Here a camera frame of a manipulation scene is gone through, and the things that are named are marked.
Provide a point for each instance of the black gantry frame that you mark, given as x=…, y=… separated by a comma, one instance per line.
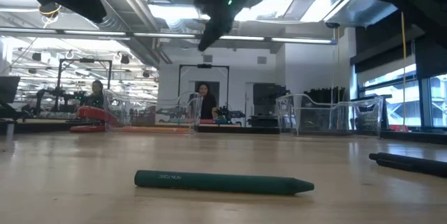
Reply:
x=86, y=60
x=204, y=66

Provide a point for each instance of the black dome security camera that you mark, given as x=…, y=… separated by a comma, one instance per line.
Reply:
x=332, y=25

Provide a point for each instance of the grey wall vent grille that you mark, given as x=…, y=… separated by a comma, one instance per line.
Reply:
x=262, y=60
x=207, y=58

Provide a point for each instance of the long white light bar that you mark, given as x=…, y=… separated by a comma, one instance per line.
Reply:
x=157, y=35

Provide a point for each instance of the black cabinet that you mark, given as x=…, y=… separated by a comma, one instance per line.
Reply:
x=267, y=98

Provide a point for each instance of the black pen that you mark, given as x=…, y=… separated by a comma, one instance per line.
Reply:
x=405, y=167
x=401, y=158

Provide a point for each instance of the silver rectangular air duct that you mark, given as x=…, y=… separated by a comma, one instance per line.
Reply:
x=349, y=11

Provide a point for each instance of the red stapler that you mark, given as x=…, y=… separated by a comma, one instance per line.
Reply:
x=94, y=114

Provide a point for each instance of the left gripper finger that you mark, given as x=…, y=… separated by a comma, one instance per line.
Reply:
x=92, y=13

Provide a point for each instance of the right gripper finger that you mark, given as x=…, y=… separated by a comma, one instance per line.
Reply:
x=216, y=33

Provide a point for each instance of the green crayon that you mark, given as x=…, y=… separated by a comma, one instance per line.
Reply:
x=223, y=182

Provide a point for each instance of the clear plastic bin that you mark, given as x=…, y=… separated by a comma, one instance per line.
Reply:
x=115, y=105
x=370, y=116

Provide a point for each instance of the person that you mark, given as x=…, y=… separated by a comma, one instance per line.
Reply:
x=95, y=96
x=207, y=103

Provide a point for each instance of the black computer monitor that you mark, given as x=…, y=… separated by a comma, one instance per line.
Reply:
x=8, y=89

